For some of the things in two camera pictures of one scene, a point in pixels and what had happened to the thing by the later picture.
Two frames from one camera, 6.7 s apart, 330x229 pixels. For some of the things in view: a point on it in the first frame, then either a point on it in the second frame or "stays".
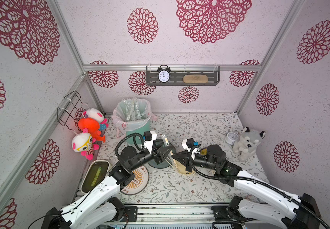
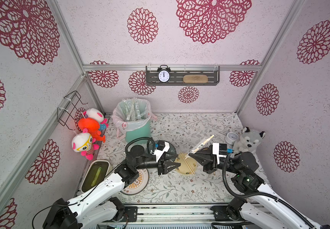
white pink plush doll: (96, 114) stays
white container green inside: (96, 170) stays
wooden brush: (195, 78) stays
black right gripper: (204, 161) -> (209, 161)
